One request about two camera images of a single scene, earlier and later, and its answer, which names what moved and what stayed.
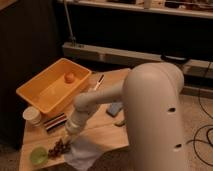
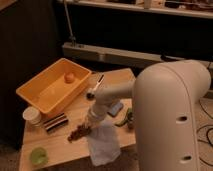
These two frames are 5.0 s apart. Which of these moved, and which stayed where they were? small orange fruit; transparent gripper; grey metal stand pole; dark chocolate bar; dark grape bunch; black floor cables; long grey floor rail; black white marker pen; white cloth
Moved: dark grape bunch; white cloth; transparent gripper
Stayed: grey metal stand pole; long grey floor rail; black white marker pen; small orange fruit; black floor cables; dark chocolate bar
